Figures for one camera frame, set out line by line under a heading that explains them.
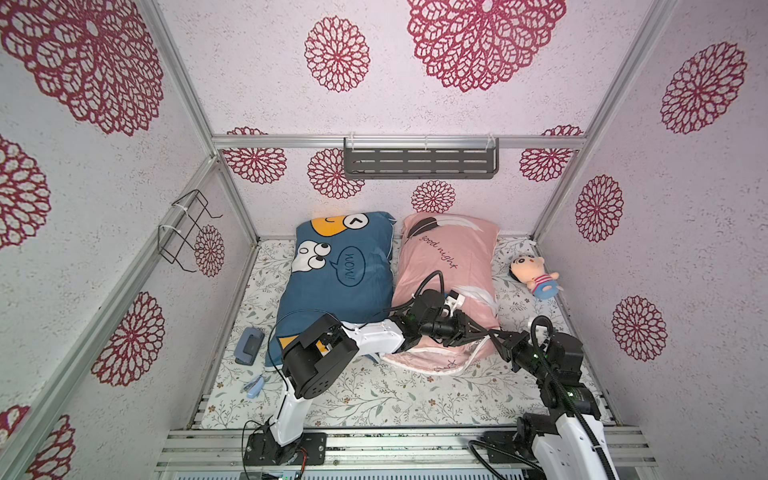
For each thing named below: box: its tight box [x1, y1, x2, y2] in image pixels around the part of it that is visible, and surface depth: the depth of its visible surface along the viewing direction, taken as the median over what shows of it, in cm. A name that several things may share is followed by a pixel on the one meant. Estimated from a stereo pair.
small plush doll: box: [509, 255, 564, 300], surface depth 103 cm
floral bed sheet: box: [198, 238, 569, 429], surface depth 85 cm
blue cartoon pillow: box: [265, 212, 397, 367], surface depth 105 cm
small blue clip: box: [243, 375, 264, 399], surface depth 83 cm
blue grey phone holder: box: [234, 326, 265, 366], surface depth 91 cm
